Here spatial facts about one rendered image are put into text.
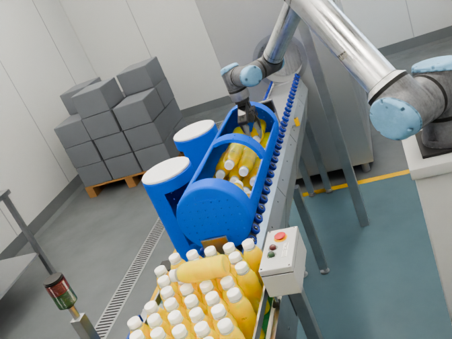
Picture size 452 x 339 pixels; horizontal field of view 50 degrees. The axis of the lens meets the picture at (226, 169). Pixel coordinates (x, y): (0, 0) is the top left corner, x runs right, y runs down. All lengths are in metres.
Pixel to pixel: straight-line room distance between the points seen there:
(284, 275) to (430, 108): 0.66
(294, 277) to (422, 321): 1.38
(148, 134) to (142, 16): 2.32
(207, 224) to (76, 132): 4.02
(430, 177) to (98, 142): 4.40
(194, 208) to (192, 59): 5.42
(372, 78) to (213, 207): 0.70
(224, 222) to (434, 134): 0.78
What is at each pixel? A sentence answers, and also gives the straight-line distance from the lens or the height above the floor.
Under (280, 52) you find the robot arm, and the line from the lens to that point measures 2.15.
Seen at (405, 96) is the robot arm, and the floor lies 1.36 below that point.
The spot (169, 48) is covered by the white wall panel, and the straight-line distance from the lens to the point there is 7.16.
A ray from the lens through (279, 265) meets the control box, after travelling 1.42.
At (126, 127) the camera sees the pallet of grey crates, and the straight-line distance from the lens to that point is 5.41.
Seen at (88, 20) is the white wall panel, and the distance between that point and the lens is 7.53.
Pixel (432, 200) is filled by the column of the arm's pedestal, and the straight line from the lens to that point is 1.77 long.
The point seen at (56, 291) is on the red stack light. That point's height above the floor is 1.23.
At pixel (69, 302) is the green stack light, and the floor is 1.18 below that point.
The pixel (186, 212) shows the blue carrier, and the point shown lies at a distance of 1.81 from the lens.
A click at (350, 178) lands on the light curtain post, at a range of 3.26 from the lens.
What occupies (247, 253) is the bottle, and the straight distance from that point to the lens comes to 1.61.
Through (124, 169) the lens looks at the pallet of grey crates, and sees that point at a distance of 5.66.
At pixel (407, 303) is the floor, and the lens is 2.82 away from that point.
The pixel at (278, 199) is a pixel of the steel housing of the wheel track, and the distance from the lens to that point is 2.22.
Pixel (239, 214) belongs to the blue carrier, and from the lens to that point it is 1.76.
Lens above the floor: 1.91
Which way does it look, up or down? 22 degrees down
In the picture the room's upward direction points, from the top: 23 degrees counter-clockwise
